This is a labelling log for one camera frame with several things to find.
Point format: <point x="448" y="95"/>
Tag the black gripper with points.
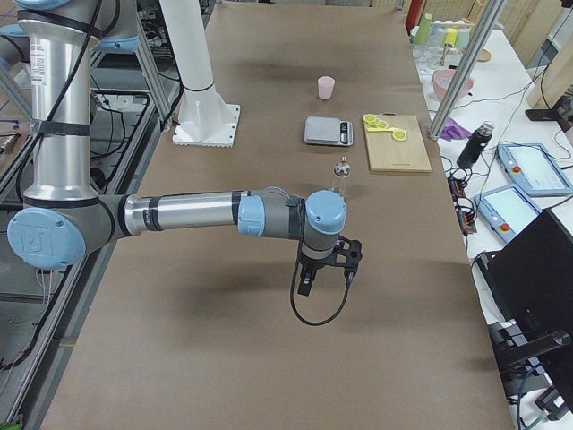
<point x="311" y="265"/>

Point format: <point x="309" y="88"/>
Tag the glass sauce bottle steel spout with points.
<point x="341" y="171"/>

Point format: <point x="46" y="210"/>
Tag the pink plastic cup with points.
<point x="325" y="87"/>

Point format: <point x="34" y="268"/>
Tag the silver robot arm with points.
<point x="64" y="218"/>

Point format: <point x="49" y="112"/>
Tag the silver digital kitchen scale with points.
<point x="329" y="131"/>

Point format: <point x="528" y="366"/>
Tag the yellow cup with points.
<point x="450" y="37"/>

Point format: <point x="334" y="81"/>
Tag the bamboo cutting board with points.
<point x="386" y="155"/>

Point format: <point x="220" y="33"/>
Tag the yellow plastic knife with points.
<point x="389" y="130"/>

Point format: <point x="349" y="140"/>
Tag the lemon slice near knife blade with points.
<point x="399" y="135"/>

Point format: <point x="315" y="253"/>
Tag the black power strip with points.
<point x="463" y="206"/>

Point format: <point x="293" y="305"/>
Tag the lemon slice far end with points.
<point x="369" y="117"/>

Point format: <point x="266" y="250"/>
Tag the purple cloth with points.
<point x="452" y="130"/>

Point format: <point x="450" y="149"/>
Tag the near teach pendant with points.
<point x="507" y="209"/>

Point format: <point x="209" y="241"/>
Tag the teach pendant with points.
<point x="532" y="169"/>
<point x="507" y="209"/>

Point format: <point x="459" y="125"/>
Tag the black water bottle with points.
<point x="475" y="145"/>

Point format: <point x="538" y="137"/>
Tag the pink bowl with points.
<point x="441" y="80"/>

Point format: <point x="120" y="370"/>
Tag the far teach pendant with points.
<point x="532" y="169"/>

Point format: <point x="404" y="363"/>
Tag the green bottle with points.
<point x="423" y="31"/>

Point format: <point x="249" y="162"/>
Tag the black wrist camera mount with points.
<point x="347" y="254"/>

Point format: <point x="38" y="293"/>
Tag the white pedestal column base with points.
<point x="204" y="118"/>

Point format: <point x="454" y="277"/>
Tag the aluminium frame post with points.
<point x="482" y="31"/>

